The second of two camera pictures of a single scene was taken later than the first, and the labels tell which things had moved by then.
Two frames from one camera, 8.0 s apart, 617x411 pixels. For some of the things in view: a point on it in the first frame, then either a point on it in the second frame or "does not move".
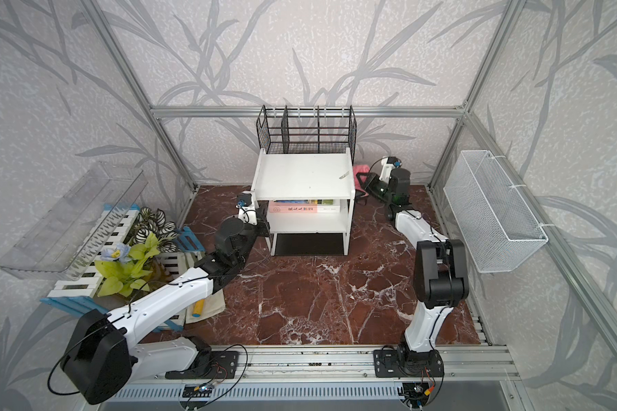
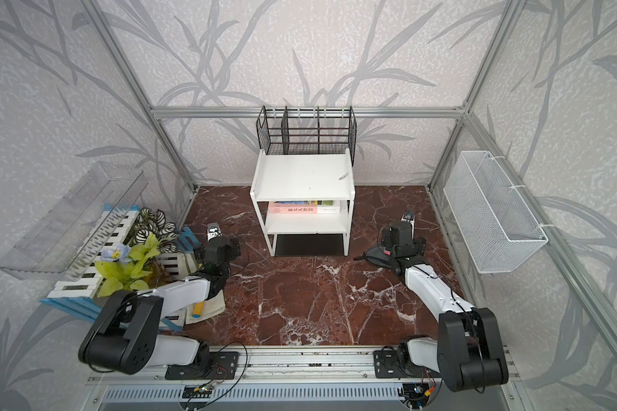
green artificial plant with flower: x=124 y=267 does not move
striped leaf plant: x=155 y=224 does not move
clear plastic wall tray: x=63 y=240 does not move
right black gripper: x=370 y=181 to x=420 y=244
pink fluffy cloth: x=357 y=169 to x=379 y=255
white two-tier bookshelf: x=306 y=193 does not move
